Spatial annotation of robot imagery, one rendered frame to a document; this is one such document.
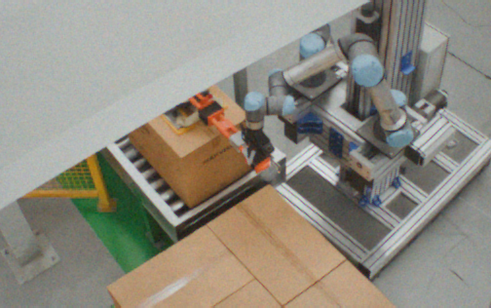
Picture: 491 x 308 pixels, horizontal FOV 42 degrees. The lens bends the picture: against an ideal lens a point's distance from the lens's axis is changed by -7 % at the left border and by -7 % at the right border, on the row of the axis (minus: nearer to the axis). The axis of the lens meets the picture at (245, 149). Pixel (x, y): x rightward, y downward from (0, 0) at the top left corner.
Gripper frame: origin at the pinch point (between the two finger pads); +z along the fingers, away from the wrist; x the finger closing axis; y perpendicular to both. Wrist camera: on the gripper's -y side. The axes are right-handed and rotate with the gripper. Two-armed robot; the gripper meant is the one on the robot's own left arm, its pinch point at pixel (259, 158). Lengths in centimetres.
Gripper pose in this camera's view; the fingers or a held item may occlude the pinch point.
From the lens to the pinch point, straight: 292.2
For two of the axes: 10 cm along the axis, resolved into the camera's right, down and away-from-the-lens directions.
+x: -8.0, 4.8, -3.7
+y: -6.0, -5.9, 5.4
